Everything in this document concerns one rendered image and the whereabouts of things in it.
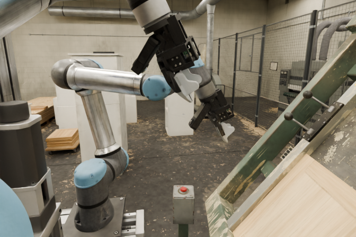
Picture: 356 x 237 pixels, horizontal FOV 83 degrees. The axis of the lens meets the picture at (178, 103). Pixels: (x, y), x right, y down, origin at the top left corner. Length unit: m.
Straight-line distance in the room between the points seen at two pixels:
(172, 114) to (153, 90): 3.87
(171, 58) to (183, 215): 0.99
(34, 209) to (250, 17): 9.79
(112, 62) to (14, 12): 2.50
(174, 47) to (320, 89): 0.94
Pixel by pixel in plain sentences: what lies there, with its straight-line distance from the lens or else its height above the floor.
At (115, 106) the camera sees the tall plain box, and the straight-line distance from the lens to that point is 2.88.
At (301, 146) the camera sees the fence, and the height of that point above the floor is 1.31.
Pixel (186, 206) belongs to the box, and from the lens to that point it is 1.26.
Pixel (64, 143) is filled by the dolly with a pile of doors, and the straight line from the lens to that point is 4.28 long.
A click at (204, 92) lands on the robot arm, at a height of 1.55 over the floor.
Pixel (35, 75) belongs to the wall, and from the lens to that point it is 9.61.
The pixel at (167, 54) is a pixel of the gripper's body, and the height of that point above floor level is 1.68.
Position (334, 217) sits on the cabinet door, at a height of 1.20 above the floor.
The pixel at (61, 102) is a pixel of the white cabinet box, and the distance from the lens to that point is 4.89.
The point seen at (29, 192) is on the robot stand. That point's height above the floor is 1.36.
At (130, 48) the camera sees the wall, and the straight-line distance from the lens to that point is 8.69.
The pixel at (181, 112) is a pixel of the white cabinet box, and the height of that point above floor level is 0.54.
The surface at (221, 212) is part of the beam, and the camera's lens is 1.20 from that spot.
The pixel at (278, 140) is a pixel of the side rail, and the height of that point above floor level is 1.24.
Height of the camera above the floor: 1.67
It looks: 12 degrees down
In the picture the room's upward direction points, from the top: straight up
